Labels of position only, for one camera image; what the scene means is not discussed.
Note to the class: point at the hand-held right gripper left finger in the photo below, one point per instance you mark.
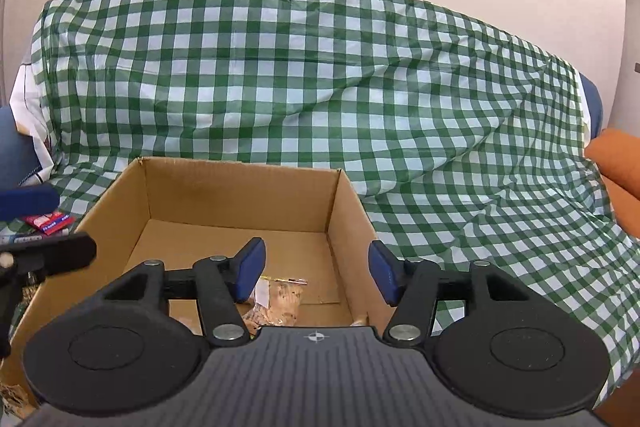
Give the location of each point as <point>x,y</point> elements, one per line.
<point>250,269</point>

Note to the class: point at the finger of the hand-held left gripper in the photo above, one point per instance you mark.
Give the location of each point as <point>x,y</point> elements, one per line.
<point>60,253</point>
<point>27,203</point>

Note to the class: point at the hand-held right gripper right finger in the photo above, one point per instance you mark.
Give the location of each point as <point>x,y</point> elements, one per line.
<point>382,274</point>

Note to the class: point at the red snack packet blue end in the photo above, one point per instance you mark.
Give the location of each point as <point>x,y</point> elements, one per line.
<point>50,222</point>

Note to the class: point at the clear cracker packet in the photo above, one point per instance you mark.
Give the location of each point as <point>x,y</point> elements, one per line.
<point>280,302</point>

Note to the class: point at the cardboard box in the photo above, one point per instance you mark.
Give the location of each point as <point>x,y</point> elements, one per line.
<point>225,197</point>

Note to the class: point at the white printed cloth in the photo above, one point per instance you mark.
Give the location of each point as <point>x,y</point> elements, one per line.
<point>27,107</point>

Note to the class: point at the green checked tablecloth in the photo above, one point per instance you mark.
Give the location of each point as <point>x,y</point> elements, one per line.
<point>325,82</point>

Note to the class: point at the orange cushion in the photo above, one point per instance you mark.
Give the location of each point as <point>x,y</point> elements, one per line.
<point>617,172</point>

